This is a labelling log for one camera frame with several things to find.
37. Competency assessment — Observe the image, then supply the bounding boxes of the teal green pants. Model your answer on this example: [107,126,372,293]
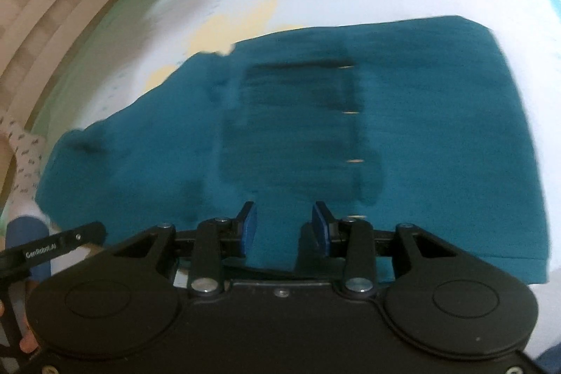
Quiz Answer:
[37,16,549,284]

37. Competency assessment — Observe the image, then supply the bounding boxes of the person's left hand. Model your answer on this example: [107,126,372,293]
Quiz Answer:
[0,301,39,354]

